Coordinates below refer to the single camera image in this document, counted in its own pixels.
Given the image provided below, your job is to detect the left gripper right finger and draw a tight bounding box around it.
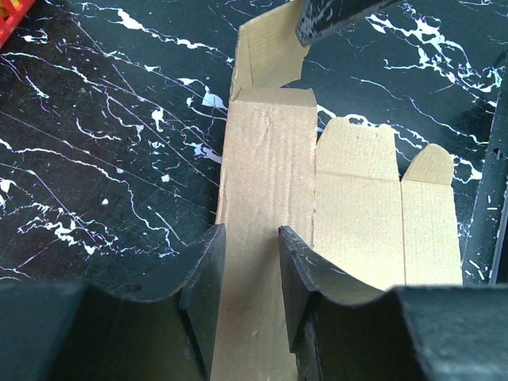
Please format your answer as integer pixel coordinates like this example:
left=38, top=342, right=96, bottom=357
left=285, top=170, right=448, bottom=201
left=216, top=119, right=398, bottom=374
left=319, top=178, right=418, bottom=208
left=279, top=226, right=507, bottom=380

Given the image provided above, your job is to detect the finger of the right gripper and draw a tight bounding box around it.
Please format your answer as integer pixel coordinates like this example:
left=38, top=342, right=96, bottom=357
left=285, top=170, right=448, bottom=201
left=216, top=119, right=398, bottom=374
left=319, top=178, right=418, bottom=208
left=295, top=0, right=398, bottom=47

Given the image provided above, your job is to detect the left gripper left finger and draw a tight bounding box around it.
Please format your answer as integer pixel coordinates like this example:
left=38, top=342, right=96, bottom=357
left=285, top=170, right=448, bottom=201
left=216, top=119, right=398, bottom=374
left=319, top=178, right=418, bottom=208
left=1, top=225, right=226, bottom=380

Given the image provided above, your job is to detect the brown cardboard box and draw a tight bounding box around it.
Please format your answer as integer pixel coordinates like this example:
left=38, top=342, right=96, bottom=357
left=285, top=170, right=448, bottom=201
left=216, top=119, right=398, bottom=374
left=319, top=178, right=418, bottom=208
left=211, top=1, right=462, bottom=380

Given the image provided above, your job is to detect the red plastic shopping basket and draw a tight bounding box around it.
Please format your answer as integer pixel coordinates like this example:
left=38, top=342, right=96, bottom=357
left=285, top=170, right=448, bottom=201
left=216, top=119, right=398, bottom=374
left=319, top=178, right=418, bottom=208
left=0, top=0, right=35, bottom=47

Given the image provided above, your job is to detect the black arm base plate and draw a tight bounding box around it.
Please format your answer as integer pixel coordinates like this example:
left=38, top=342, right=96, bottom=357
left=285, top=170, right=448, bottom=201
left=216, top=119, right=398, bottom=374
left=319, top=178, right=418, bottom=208
left=461, top=51, right=507, bottom=287

